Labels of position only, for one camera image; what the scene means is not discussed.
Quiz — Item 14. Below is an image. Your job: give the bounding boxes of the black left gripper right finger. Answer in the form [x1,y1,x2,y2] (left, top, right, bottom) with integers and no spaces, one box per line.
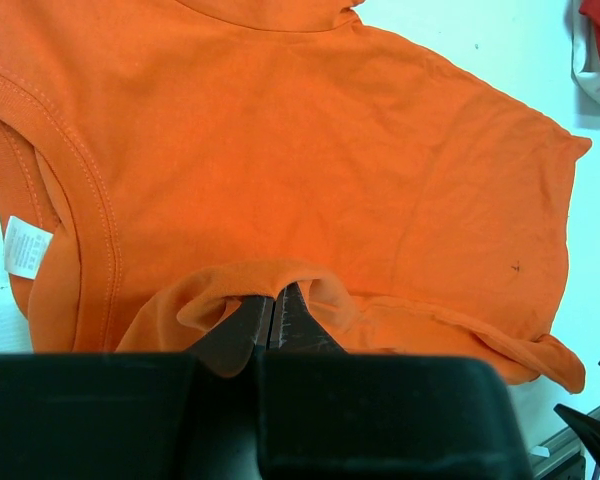
[257,284,532,479]

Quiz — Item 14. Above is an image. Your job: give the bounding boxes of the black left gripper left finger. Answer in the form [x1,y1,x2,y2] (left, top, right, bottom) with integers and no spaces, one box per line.
[0,297,273,479]

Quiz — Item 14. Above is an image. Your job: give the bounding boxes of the orange t shirt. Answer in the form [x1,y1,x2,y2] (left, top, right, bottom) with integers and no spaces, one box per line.
[0,1,591,393]

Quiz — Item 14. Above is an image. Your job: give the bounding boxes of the white folded t shirt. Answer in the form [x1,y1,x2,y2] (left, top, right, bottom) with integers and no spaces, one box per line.
[571,1,600,106]

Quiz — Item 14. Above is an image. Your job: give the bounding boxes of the aluminium rail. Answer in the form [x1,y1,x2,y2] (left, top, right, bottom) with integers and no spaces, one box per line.
[530,426,600,479]

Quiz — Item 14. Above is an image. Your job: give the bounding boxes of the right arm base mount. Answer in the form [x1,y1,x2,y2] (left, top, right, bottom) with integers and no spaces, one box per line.
[552,356,600,480]

